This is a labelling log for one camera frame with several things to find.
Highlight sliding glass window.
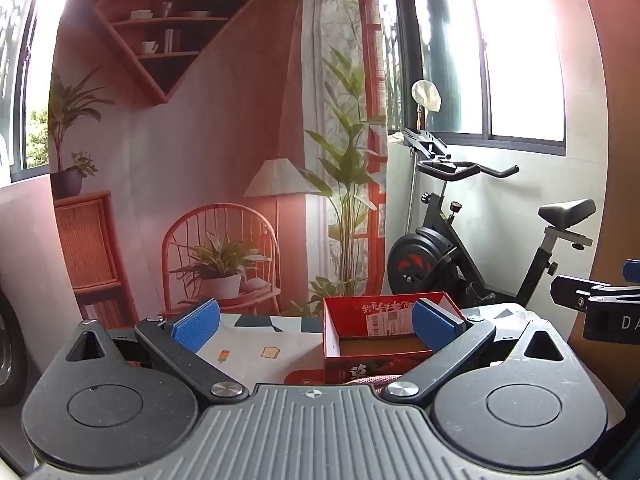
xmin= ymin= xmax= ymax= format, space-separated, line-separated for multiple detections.
xmin=410 ymin=0 xmax=570 ymax=157

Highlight printed wall backdrop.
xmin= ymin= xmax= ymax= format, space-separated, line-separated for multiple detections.
xmin=47 ymin=0 xmax=397 ymax=320

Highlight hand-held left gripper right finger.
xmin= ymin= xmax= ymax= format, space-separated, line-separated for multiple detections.
xmin=381 ymin=299 xmax=576 ymax=406

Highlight white cloth-topped pole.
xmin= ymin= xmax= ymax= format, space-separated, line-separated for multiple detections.
xmin=410 ymin=80 xmax=444 ymax=132

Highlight black wheel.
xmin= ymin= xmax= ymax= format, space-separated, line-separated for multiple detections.
xmin=0 ymin=287 xmax=29 ymax=407

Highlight red cardboard box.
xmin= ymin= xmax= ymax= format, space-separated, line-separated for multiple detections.
xmin=321 ymin=291 xmax=468 ymax=387

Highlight brown wooden panel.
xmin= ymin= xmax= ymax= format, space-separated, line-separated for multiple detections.
xmin=534 ymin=0 xmax=640 ymax=397

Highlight pink cloth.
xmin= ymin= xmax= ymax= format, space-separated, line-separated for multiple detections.
xmin=345 ymin=374 xmax=401 ymax=399

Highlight black exercise bike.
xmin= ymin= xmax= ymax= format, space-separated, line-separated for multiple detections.
xmin=387 ymin=127 xmax=598 ymax=312

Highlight printed tablecloth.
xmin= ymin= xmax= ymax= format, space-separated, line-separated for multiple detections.
xmin=107 ymin=304 xmax=551 ymax=397

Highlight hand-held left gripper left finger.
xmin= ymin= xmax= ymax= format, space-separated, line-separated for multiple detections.
xmin=65 ymin=299 xmax=251 ymax=406

